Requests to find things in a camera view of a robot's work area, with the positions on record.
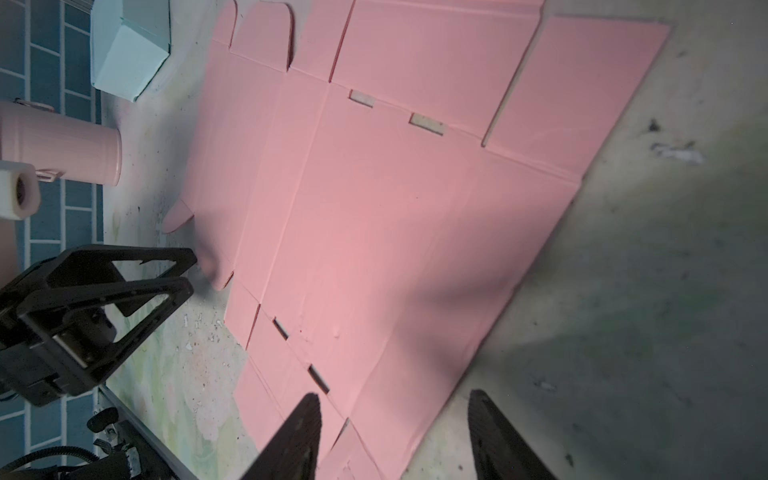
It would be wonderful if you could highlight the pink metal pencil bucket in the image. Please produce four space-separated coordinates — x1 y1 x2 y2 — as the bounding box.
1 101 122 186

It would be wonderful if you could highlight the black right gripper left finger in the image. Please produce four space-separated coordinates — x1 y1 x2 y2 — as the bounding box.
241 393 322 480

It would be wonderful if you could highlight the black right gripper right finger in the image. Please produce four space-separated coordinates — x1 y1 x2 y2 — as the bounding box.
468 389 556 480

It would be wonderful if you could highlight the pink paper box sheet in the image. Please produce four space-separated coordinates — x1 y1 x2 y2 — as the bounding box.
163 1 670 479

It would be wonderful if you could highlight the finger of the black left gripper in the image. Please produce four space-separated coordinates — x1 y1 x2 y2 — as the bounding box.
17 277 193 385
35 244 197 318

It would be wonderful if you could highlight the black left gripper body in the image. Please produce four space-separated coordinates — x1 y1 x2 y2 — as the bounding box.
1 263 117 406

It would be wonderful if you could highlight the mint green paper box sheet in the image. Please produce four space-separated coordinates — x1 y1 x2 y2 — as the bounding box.
90 0 171 102

